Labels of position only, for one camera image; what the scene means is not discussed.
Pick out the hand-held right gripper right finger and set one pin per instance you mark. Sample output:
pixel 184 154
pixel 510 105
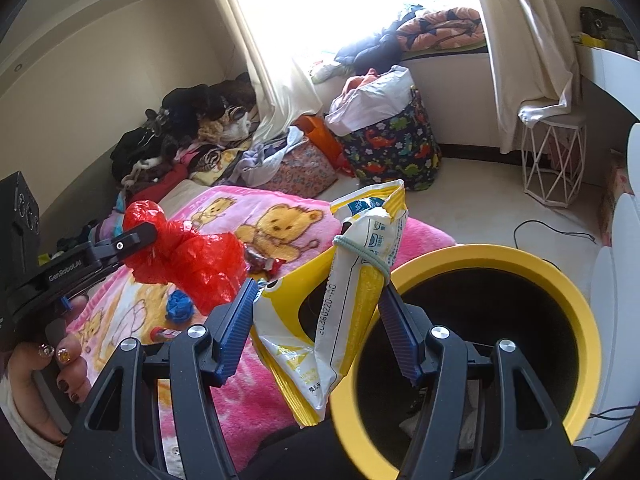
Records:
pixel 400 342

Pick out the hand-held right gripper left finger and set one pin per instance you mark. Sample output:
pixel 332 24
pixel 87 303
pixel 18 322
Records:
pixel 235 332

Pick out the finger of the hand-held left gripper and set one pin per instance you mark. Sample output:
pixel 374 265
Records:
pixel 125 245

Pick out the blue plastic bag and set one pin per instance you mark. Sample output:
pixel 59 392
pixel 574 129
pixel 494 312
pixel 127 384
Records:
pixel 180 306

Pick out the yellow white snack bag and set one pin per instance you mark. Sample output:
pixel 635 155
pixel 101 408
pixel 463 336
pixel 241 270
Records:
pixel 300 325

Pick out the red snack packet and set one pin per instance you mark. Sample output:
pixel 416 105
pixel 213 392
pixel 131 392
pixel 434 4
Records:
pixel 167 333

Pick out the red plastic bag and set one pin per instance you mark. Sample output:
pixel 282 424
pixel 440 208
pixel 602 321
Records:
pixel 195 260

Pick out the pale green rubber band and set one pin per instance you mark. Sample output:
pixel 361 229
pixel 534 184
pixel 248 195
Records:
pixel 360 252

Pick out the yellow rimmed black bin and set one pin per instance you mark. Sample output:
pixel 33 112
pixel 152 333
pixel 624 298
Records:
pixel 550 280

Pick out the person's left hand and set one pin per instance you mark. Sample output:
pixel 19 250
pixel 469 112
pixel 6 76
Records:
pixel 45 380

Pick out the purple blue striped cloth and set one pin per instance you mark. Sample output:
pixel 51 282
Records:
pixel 107 230

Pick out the red garment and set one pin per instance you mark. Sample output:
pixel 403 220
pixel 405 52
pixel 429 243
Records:
pixel 160 185

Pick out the beige bed sheet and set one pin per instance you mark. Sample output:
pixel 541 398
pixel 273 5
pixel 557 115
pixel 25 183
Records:
pixel 185 200

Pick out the dark foil wrapper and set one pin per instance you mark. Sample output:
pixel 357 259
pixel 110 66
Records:
pixel 262 260

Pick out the pink bear printed blanket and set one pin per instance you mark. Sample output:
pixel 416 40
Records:
pixel 280 220

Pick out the brown patterned blanket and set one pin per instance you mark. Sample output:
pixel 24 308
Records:
pixel 215 162

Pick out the pile of dark clothes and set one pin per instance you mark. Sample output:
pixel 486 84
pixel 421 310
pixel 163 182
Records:
pixel 185 110

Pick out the lavender white clothes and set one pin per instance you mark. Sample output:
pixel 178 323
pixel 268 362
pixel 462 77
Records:
pixel 265 160

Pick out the recessed ceiling light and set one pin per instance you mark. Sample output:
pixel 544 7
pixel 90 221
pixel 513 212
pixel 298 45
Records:
pixel 18 67

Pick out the pink floral cloth bag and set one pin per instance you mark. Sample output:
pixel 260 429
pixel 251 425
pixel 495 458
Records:
pixel 305 172

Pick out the dinosaur print basket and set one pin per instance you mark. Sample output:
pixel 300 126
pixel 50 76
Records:
pixel 395 155

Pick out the orange bag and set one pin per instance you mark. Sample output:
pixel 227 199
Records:
pixel 320 135

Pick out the cream curtain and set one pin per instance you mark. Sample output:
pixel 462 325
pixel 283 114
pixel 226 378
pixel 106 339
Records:
pixel 270 60
pixel 525 35

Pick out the white plastic bag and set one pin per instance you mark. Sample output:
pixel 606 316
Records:
pixel 380 95

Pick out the white window bench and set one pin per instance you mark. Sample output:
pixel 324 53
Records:
pixel 460 100

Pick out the orange red cloth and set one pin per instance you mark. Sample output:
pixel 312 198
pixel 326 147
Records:
pixel 360 82

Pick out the white green cloth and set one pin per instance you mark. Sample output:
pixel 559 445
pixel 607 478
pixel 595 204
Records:
pixel 325 72

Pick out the dark jacket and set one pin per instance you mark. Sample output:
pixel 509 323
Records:
pixel 370 50

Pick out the orange patterned quilt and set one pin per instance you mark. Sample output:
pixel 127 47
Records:
pixel 445 27

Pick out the white desk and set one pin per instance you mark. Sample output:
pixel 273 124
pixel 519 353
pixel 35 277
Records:
pixel 610 75

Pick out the yellow box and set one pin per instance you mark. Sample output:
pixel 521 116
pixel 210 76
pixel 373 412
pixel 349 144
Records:
pixel 590 40

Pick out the dark green bag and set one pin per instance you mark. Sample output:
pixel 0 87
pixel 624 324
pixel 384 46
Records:
pixel 605 30

